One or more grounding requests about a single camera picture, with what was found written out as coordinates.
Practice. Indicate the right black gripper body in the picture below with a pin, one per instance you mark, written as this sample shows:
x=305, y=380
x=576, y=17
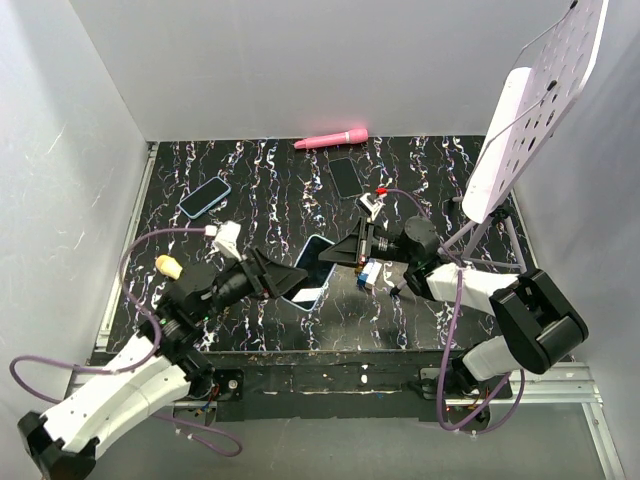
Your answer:
x=386, y=246

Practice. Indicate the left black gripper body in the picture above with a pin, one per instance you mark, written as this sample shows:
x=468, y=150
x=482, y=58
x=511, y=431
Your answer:
x=234, y=284

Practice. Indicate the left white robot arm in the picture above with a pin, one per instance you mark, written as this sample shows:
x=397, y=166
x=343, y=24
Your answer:
x=159, y=365

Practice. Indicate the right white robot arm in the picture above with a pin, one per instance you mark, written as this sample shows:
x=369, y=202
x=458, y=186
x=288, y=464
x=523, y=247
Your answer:
x=538, y=325

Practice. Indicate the black phone on table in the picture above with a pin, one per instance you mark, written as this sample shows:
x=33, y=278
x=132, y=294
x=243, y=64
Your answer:
x=345, y=178

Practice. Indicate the blue cased phone on table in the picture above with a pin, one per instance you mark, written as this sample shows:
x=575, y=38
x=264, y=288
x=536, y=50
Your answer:
x=204, y=198

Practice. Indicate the toy figure with blue body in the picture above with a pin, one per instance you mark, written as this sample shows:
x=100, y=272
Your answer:
x=368, y=275

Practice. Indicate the beige wooden toy piece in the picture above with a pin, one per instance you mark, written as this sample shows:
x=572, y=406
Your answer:
x=168, y=266

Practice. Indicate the pink microphone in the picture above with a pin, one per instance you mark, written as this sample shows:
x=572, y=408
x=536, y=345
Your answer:
x=350, y=137

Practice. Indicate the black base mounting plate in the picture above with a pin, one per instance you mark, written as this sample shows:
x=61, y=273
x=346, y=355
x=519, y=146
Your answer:
x=314, y=385

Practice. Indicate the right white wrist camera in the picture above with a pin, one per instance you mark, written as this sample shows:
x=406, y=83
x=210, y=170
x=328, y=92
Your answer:
x=372, y=203

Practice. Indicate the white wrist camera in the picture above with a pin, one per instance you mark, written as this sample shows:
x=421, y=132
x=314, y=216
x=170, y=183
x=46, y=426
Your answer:
x=372, y=203
x=225, y=238

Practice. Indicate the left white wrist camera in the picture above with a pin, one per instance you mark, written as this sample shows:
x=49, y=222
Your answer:
x=225, y=238

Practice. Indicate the aluminium frame rail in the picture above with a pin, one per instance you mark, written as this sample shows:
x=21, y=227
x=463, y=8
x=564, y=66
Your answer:
x=165, y=180

